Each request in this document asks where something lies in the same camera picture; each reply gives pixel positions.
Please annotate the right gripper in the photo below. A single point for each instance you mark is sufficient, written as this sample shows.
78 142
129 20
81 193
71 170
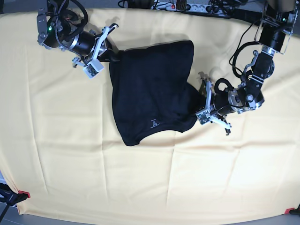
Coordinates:
87 44

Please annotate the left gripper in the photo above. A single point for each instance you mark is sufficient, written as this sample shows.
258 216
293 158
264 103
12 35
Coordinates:
224 102

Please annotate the dark navy T-shirt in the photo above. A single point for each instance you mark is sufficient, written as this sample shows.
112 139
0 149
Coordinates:
151 93

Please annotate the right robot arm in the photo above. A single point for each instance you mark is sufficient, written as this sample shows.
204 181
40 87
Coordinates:
60 27

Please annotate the white power strip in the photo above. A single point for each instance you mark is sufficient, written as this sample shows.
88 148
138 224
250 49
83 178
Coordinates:
171 5

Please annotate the yellow table cloth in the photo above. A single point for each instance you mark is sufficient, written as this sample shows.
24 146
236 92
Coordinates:
59 142

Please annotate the right red-tipped table clamp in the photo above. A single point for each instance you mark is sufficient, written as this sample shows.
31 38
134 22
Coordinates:
293 211

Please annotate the red-tipped table clamp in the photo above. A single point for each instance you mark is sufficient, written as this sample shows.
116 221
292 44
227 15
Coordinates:
293 211
11 198

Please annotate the left red-tipped table clamp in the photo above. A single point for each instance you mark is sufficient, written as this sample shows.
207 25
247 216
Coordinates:
11 198

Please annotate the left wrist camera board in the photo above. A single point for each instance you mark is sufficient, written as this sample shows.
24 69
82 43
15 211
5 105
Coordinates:
204 116

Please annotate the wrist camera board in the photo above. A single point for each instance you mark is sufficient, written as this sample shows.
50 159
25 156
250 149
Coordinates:
204 116
93 68

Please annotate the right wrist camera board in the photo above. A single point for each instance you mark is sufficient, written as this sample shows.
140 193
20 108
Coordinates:
93 68

